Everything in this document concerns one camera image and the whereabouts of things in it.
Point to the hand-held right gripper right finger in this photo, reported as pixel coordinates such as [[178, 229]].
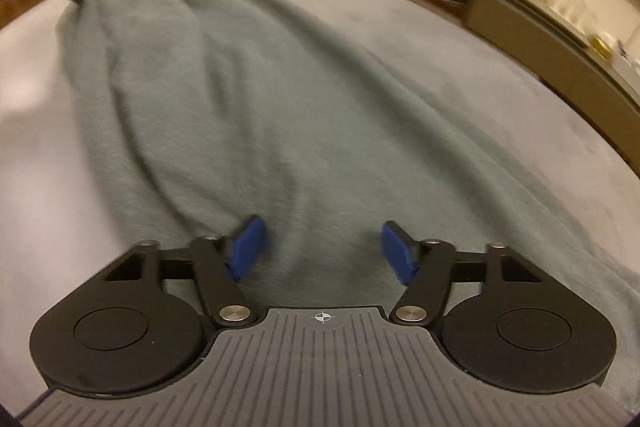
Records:
[[397, 252]]

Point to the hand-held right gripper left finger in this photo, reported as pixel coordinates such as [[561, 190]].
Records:
[[247, 249]]

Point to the grey pants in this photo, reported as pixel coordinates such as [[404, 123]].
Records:
[[260, 107]]

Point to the grey TV cabinet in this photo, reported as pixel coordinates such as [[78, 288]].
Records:
[[510, 22]]

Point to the gold tissue box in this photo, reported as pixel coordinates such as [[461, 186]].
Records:
[[601, 46]]

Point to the white storage box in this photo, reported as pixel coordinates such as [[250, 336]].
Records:
[[627, 59]]

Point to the clear glass jar set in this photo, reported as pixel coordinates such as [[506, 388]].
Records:
[[575, 7]]

